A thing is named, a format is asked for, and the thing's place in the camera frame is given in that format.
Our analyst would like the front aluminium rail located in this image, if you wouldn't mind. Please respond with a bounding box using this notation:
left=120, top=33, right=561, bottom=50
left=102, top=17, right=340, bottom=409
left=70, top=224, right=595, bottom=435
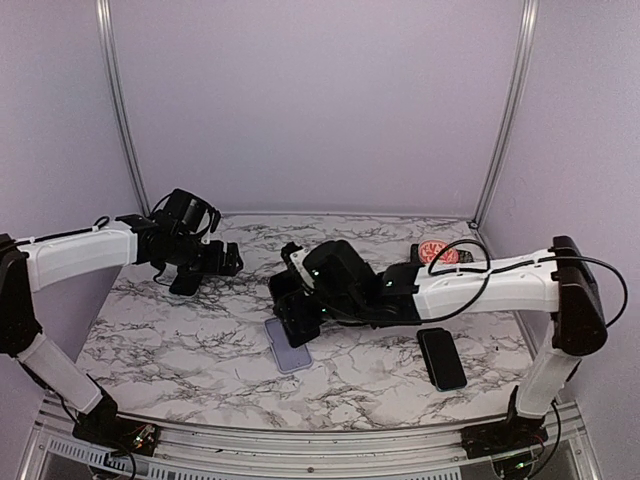
left=16, top=396, right=602, bottom=479

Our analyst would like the black floral cloth mat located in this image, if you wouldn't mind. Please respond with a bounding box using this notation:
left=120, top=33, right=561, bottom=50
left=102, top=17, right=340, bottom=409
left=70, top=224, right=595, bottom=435
left=409, top=243, right=474, bottom=264

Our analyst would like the left aluminium frame post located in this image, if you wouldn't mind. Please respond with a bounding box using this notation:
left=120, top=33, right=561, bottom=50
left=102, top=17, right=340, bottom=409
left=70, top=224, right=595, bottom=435
left=95, top=0, right=151, bottom=215

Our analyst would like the lavender phone case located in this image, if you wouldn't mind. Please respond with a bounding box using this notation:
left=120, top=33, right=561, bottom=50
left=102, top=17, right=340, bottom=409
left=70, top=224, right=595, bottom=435
left=264, top=318, right=313, bottom=374

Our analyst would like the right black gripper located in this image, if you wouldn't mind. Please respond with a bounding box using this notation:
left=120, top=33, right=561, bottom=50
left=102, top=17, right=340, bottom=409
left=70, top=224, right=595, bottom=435
left=275, top=286, right=367, bottom=333

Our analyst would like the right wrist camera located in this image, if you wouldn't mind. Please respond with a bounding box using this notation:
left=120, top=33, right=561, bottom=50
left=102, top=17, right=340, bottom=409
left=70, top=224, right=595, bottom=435
left=281, top=242, right=314, bottom=288

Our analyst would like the right aluminium frame post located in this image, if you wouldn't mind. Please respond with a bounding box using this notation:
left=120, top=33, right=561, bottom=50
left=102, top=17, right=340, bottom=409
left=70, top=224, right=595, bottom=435
left=471, top=0, right=540, bottom=230

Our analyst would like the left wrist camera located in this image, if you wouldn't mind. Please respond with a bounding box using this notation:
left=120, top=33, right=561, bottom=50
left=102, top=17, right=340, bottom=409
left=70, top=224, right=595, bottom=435
left=154, top=188, right=221, bottom=238

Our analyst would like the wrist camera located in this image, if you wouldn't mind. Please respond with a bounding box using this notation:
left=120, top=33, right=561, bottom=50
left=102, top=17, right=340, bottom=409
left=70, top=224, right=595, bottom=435
left=281, top=242, right=314, bottom=288
left=154, top=188, right=221, bottom=238

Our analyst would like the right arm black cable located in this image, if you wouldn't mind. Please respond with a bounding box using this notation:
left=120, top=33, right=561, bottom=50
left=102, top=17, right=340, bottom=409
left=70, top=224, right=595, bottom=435
left=427, top=239, right=629, bottom=326

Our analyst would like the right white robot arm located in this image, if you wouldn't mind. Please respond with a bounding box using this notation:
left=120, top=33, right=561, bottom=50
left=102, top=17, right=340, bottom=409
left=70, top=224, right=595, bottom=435
left=268, top=236, right=608, bottom=448

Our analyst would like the aluminium frame post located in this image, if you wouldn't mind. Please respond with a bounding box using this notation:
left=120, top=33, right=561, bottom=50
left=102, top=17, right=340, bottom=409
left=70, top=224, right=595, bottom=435
left=95, top=0, right=151, bottom=215
left=471, top=0, right=540, bottom=230

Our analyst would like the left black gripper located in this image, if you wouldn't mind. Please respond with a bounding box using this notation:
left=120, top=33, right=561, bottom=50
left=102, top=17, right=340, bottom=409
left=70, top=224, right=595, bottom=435
left=168, top=233, right=243, bottom=276

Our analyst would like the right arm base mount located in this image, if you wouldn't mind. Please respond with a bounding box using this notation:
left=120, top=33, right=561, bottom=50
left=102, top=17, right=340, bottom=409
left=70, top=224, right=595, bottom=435
left=460, top=387, right=548, bottom=459

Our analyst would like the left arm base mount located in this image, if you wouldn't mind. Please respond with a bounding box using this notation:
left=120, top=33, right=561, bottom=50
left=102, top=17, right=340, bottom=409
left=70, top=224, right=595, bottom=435
left=73, top=395, right=160, bottom=456

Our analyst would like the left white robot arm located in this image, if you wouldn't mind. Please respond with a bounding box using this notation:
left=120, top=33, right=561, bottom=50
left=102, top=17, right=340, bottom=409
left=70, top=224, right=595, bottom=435
left=1, top=214, right=244, bottom=445

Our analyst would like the black phone case near right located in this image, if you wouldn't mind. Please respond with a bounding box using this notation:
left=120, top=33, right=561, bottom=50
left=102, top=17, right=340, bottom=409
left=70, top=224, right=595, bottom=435
left=417, top=328, right=467, bottom=392

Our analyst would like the black phone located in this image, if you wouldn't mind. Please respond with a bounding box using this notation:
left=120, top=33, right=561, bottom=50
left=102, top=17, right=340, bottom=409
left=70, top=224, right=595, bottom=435
left=169, top=273, right=202, bottom=297

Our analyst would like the red white patterned bowl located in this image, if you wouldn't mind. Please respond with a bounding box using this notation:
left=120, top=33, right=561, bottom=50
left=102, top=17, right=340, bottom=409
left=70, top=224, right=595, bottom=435
left=418, top=240, right=460, bottom=264

